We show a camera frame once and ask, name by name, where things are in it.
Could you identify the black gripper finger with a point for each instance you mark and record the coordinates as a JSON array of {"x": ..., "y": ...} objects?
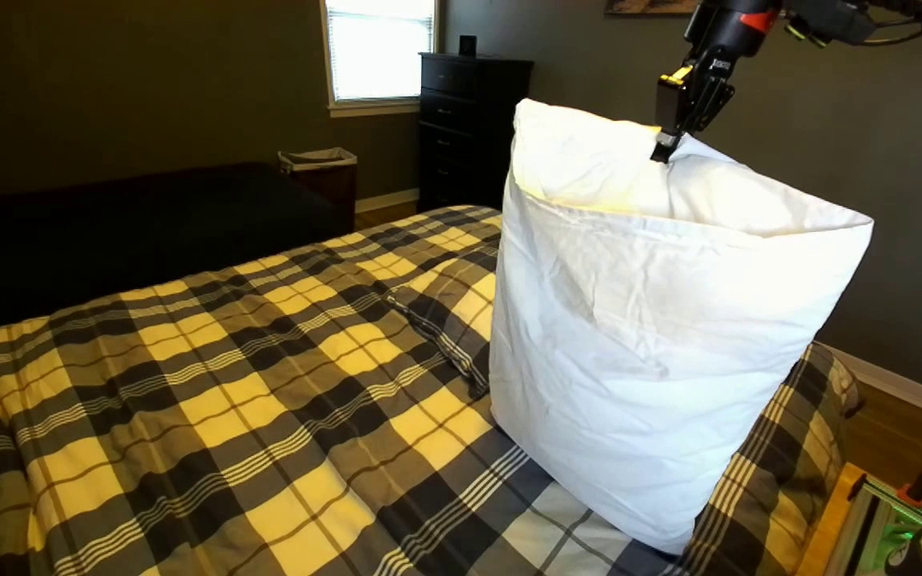
[
  {"x": 666, "y": 141},
  {"x": 693, "y": 127}
]

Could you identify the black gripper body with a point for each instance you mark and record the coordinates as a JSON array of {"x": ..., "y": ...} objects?
[{"x": 721, "y": 42}]

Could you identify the white pillow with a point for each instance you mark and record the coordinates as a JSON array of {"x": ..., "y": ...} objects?
[{"x": 655, "y": 352}]

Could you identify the plaid pillow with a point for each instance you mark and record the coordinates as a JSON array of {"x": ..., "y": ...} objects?
[{"x": 449, "y": 309}]

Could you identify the black tall dresser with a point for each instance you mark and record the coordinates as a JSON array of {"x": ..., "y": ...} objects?
[{"x": 473, "y": 129}]

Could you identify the small dark object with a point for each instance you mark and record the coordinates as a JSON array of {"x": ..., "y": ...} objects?
[{"x": 470, "y": 45}]

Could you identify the white baseboard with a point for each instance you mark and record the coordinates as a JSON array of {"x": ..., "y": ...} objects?
[
  {"x": 386, "y": 199},
  {"x": 911, "y": 384}
]

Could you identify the bright window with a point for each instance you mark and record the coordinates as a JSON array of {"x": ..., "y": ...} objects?
[{"x": 381, "y": 53}]

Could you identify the dark bin with tray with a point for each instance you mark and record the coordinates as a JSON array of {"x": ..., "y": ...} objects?
[{"x": 320, "y": 178}]

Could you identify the light wooden table board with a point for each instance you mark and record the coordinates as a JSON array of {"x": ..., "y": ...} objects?
[{"x": 824, "y": 531}]

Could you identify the green framed items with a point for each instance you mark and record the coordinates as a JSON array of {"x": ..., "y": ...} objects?
[{"x": 881, "y": 529}]

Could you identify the plaid bed comforter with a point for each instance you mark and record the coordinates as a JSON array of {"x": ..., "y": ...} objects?
[{"x": 216, "y": 371}]

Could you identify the framed wall picture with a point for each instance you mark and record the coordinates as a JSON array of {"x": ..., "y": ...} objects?
[{"x": 647, "y": 7}]

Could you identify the dark wrist camera box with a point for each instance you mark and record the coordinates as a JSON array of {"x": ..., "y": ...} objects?
[{"x": 832, "y": 19}]

